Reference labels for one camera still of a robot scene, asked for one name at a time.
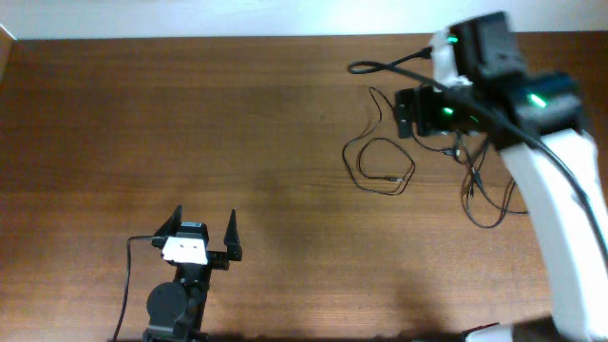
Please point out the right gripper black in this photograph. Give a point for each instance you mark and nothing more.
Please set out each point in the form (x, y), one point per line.
(423, 100)

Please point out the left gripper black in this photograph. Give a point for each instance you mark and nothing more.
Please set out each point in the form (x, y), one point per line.
(218, 260)

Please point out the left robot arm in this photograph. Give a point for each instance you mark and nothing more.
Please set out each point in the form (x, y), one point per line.
(176, 307)

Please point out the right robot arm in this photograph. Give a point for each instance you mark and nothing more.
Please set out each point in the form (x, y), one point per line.
(536, 123)

